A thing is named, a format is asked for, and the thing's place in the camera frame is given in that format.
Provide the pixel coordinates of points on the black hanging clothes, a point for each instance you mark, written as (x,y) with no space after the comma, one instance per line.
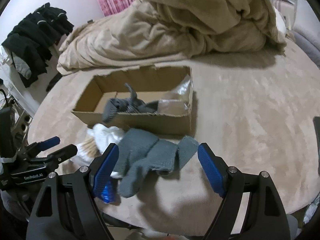
(33,38)

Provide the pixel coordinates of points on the beige crumpled duvet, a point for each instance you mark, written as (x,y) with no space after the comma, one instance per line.
(151,31)

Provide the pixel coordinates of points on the clear plastic bag brown item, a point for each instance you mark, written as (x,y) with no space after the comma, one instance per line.
(177,101)

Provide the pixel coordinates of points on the grey patterned socks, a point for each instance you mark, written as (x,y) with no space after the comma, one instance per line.
(130,105)

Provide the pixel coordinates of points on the white socks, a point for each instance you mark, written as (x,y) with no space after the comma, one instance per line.
(101,136)

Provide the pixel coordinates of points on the grey hanging garment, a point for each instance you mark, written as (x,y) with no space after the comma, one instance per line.
(21,66)

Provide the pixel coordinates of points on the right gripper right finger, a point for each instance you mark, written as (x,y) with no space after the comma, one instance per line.
(265,216)

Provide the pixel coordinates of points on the open cardboard box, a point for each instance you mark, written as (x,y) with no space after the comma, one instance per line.
(155,99)

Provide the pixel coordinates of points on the dark grey knit socks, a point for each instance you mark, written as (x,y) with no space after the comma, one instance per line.
(141,152)

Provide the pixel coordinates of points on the white headboard frame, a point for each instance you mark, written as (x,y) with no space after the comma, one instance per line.
(287,9)

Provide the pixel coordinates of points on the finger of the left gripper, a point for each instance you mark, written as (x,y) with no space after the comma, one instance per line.
(63,154)
(43,145)

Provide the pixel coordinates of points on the grey pillow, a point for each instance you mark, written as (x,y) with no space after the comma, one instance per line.
(308,40)

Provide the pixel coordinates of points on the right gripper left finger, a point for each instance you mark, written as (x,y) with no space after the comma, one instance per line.
(65,207)

